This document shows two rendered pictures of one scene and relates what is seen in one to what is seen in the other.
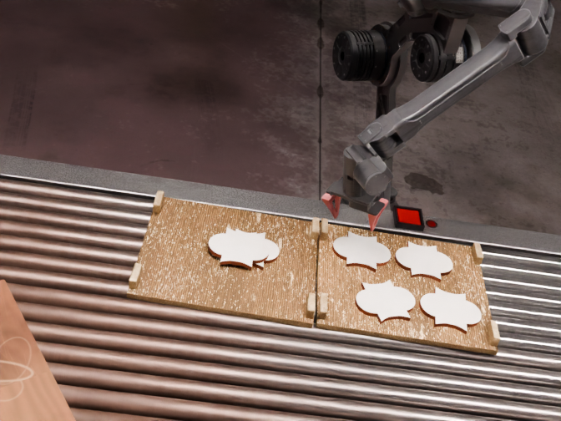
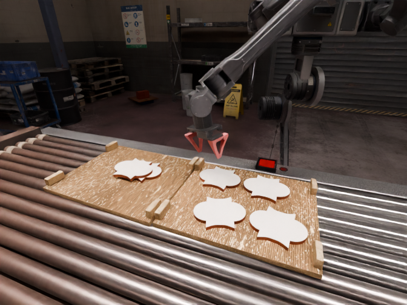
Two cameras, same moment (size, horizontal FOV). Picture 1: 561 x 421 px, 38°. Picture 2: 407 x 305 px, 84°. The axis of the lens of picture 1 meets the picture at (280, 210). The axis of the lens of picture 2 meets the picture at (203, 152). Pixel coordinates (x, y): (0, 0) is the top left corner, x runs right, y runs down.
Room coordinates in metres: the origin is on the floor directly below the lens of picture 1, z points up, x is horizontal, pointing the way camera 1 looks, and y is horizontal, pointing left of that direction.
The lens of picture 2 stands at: (0.90, -0.44, 1.37)
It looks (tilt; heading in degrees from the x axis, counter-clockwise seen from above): 27 degrees down; 26
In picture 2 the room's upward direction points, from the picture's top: straight up
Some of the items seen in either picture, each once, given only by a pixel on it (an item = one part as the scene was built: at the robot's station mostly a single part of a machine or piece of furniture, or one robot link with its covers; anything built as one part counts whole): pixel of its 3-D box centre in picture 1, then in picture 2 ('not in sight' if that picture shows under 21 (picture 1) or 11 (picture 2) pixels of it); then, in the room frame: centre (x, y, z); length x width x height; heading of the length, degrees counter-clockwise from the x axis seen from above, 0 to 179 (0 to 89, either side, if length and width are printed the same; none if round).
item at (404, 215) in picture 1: (408, 218); (266, 164); (1.71, -0.33, 0.92); 0.06 x 0.06 x 0.01; 6
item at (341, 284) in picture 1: (402, 284); (243, 203); (1.44, -0.32, 0.93); 0.41 x 0.35 x 0.02; 94
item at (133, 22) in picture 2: not in sight; (133, 27); (5.79, 3.76, 1.55); 0.61 x 0.02 x 0.91; 95
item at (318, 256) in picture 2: (493, 332); (318, 253); (1.32, -0.52, 0.95); 0.06 x 0.02 x 0.03; 4
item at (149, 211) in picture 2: (310, 305); (153, 207); (1.28, -0.11, 0.95); 0.06 x 0.02 x 0.03; 3
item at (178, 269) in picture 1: (229, 257); (129, 175); (1.41, 0.09, 0.93); 0.41 x 0.35 x 0.02; 93
